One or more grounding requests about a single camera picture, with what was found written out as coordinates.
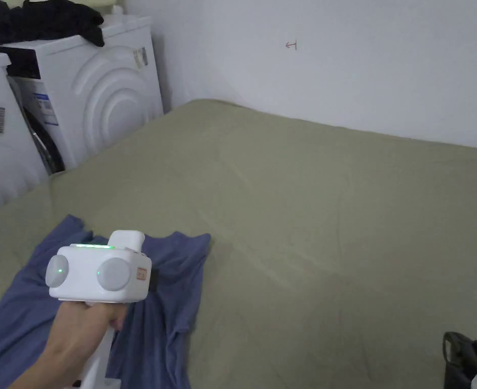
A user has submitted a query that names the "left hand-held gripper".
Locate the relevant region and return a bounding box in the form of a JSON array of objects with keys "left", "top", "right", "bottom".
[{"left": 45, "top": 229, "right": 160, "bottom": 389}]

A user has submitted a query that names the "dark blue shirt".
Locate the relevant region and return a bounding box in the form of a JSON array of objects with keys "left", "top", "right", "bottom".
[{"left": 0, "top": 214, "right": 212, "bottom": 389}]

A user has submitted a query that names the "person's left forearm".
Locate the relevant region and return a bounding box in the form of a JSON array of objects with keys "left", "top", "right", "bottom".
[{"left": 8, "top": 344, "right": 86, "bottom": 389}]

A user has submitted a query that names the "person's left hand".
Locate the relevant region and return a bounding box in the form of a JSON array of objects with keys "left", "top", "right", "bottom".
[{"left": 43, "top": 299, "right": 128, "bottom": 371}]

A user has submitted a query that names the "white washing machine with dark clothes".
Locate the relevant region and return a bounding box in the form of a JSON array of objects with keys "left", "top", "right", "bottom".
[{"left": 0, "top": 0, "right": 166, "bottom": 176}]

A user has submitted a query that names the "bed with pale green sheet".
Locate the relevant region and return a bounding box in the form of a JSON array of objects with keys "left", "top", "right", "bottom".
[{"left": 0, "top": 99, "right": 477, "bottom": 389}]

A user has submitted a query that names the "dark bag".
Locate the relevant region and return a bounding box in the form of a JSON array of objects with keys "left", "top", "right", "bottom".
[{"left": 442, "top": 331, "right": 477, "bottom": 389}]

